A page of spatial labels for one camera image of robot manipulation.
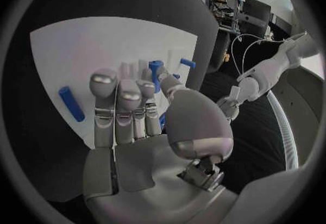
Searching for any blue long cylinder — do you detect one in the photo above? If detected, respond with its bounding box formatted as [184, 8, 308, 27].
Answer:
[58, 85, 86, 123]

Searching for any white cable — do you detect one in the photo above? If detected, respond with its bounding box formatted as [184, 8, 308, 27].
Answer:
[230, 33, 290, 78]
[241, 40, 285, 76]

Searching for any metal frame equipment rack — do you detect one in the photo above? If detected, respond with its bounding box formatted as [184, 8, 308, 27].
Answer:
[202, 0, 254, 35]

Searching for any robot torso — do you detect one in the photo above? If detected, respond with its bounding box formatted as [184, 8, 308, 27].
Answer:
[264, 64, 326, 170]

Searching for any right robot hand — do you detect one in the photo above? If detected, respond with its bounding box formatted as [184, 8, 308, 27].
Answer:
[82, 66, 241, 224]

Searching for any white task board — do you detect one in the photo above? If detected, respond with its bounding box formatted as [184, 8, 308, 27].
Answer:
[29, 16, 199, 150]

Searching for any blue block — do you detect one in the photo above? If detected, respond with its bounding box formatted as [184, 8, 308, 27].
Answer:
[179, 58, 197, 69]

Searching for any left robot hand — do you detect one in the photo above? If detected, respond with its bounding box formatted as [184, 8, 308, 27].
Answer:
[216, 96, 241, 122]

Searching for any blue tall peg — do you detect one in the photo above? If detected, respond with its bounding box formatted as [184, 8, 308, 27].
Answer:
[148, 60, 165, 94]

